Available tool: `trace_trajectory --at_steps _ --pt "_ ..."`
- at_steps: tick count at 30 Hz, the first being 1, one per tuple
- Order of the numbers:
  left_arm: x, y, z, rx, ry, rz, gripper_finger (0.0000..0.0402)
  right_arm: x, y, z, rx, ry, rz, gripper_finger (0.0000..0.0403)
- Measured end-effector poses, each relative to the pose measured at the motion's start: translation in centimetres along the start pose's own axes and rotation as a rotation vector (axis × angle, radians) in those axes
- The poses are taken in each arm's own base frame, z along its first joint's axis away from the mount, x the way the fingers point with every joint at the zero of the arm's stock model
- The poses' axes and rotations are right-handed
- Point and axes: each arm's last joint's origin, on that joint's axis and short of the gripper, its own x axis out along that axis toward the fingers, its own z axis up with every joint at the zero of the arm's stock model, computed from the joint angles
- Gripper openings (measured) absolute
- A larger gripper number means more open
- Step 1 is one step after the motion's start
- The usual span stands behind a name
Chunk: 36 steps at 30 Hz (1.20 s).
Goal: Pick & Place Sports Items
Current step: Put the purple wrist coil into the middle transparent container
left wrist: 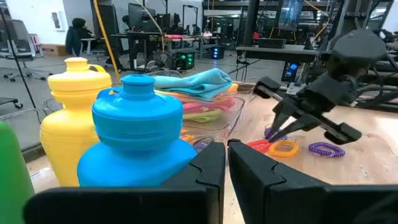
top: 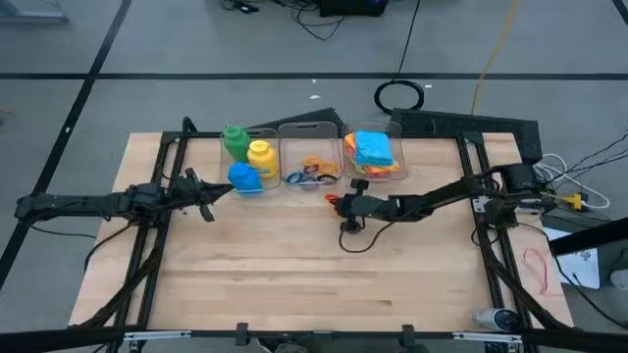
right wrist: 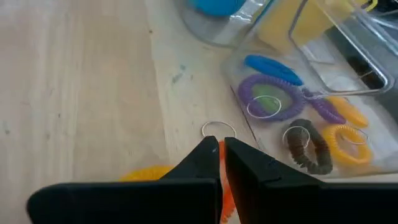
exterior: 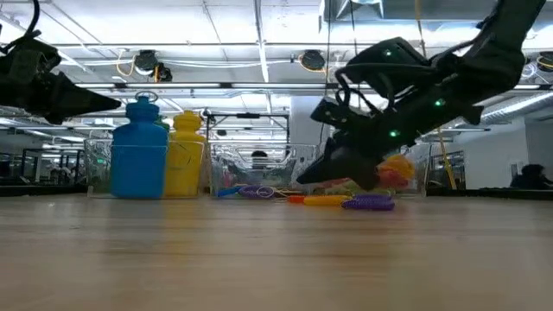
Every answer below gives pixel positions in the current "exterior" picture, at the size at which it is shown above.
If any clear plastic bin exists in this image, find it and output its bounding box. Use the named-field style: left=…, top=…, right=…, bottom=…
left=313, top=143, right=440, bottom=198
left=84, top=137, right=213, bottom=199
left=210, top=143, right=321, bottom=199

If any blue plastic sports bottle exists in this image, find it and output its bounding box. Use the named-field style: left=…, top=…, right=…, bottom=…
left=110, top=95, right=169, bottom=200

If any orange coil wristband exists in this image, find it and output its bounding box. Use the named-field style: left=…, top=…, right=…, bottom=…
left=302, top=194, right=353, bottom=207

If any silver ceiling duct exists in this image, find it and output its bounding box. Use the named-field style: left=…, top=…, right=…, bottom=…
left=321, top=0, right=385, bottom=21

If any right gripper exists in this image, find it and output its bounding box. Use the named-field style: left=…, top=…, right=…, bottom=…
left=296, top=97, right=485, bottom=192

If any long ceiling light strip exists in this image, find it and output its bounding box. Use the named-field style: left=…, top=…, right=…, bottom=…
left=73, top=81, right=553, bottom=91

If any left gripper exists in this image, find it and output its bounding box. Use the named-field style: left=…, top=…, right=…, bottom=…
left=0, top=36, right=124, bottom=126

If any silver round duct pipe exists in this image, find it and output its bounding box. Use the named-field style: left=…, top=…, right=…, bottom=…
left=479, top=92, right=553, bottom=129

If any person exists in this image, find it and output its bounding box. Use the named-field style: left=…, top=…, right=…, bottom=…
left=251, top=149, right=270, bottom=170
left=509, top=162, right=553, bottom=191

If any yellow plastic sports bottle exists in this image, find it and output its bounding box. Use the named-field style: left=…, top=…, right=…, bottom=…
left=163, top=110, right=209, bottom=199

